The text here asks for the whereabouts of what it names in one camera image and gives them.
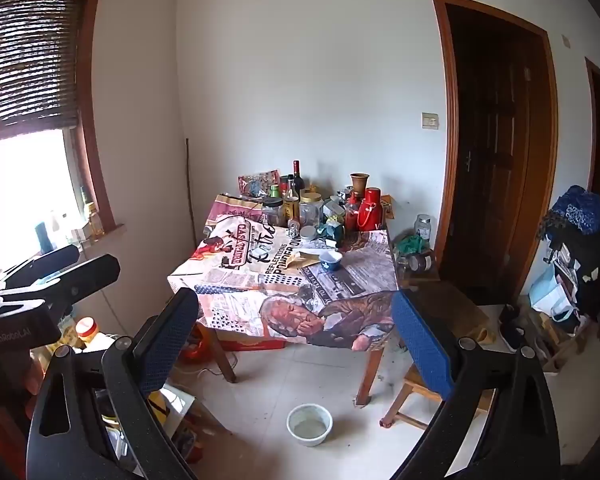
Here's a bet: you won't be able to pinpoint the red sauce bottle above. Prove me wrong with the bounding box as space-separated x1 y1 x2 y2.
344 191 361 232

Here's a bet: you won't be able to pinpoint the person's left hand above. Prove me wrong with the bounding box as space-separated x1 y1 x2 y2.
25 352 48 396

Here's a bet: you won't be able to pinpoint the clear bottle black cap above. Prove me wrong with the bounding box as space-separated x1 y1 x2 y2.
283 175 301 221

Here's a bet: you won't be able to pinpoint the thin wooden stick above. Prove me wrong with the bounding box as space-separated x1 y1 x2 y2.
184 137 197 246

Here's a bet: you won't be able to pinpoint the wooden chair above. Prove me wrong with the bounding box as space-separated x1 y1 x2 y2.
380 270 498 433

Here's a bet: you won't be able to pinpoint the printed plastic packet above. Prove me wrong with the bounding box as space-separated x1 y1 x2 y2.
237 167 281 198

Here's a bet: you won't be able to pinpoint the wooden window frame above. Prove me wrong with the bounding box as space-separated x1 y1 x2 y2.
0 0 127 252

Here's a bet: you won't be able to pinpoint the orange red plastic bag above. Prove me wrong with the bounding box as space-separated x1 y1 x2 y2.
177 322 216 366

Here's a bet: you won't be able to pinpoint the yellow jar red lid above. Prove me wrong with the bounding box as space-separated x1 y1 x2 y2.
72 316 101 351

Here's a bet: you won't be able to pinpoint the dark blue cup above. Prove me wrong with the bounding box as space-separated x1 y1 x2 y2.
34 221 55 255

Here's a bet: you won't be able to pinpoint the glass jar gold lid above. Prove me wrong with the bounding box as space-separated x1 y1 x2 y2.
299 192 324 228

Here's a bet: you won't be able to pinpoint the yellow oil bottle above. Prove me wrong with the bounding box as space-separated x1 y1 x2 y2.
80 187 106 238

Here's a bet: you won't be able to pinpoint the dark green mug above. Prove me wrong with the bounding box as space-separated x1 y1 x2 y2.
320 222 346 246

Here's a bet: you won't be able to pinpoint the bamboo window blind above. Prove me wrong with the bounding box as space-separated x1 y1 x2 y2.
0 0 88 142

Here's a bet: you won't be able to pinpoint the blue knit hat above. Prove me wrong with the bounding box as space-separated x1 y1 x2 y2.
550 185 600 236

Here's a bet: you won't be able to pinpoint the glass jar dark lid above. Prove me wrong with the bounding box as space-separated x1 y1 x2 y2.
261 197 285 228

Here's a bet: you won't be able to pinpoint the red thermos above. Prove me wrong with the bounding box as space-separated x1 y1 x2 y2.
357 186 384 232

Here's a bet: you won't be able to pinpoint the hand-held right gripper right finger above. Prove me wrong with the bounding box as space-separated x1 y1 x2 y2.
390 290 563 480

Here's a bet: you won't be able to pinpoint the light blue face mask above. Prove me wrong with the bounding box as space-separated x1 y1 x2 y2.
527 265 572 322

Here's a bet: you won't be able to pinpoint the wooden table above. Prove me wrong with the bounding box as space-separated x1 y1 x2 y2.
167 192 400 408

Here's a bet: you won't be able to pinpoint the white plastic basin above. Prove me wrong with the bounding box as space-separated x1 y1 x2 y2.
286 403 333 447

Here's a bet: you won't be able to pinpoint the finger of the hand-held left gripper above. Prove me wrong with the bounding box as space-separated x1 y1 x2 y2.
0 254 120 306
2 244 81 290

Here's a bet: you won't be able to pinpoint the green cloth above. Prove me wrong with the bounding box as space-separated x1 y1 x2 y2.
394 232 431 258

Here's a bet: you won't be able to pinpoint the yellow bag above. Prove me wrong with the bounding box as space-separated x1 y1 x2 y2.
147 390 173 426

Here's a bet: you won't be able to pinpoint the printed tablecloth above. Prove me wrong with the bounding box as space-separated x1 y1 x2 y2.
167 194 400 351

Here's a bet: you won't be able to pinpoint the yellow paper envelope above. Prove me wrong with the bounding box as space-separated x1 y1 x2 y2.
282 249 326 271

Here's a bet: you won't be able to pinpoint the black bag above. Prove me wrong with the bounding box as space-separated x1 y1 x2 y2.
542 210 600 322

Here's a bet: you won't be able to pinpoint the black shoes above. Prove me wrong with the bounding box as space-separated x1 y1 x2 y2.
497 305 531 351

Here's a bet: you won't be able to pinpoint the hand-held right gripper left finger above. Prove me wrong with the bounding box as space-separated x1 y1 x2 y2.
27 287 201 480

